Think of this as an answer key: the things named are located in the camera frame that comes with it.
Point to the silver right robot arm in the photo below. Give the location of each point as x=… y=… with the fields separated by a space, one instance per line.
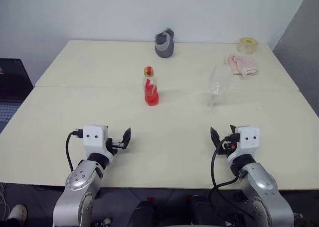
x=261 y=187

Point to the pink cloth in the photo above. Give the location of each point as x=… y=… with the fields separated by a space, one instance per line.
x=243 y=64

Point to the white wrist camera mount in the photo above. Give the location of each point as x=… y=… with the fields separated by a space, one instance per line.
x=249 y=140
x=93 y=138

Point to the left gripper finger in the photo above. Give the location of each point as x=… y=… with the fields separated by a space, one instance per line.
x=126 y=138

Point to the dark rounded shape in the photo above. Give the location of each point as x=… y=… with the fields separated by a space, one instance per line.
x=143 y=214

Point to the red liquid plastic bottle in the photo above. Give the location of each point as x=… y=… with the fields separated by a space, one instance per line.
x=151 y=95

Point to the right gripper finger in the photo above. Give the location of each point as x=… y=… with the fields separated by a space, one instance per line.
x=214 y=140
x=233 y=129

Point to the white shoe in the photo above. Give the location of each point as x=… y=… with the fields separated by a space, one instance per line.
x=18 y=212

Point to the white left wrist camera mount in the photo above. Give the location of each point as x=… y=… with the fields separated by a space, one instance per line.
x=93 y=138

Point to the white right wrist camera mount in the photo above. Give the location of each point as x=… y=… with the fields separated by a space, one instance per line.
x=249 y=140

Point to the dark laptop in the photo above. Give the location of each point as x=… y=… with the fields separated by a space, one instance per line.
x=12 y=85

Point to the grey printed plastic holder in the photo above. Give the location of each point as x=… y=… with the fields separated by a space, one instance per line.
x=164 y=47

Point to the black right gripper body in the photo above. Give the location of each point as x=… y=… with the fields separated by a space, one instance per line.
x=228 y=151

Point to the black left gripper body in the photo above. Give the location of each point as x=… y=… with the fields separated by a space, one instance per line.
x=111 y=146

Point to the translucent tape roll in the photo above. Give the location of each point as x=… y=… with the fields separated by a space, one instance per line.
x=246 y=46

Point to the clear wine glass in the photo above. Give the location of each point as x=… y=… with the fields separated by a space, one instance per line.
x=219 y=79

